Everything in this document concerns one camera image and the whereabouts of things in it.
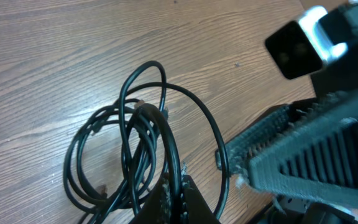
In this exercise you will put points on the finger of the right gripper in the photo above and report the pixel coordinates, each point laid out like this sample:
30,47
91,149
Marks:
333,131
268,128

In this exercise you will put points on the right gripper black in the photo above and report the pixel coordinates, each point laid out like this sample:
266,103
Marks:
341,26

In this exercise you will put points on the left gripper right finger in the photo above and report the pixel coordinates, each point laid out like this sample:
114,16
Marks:
194,209

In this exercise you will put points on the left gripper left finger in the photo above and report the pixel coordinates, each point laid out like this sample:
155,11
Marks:
158,207

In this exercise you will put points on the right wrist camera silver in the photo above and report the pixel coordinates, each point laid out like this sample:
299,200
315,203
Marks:
302,46

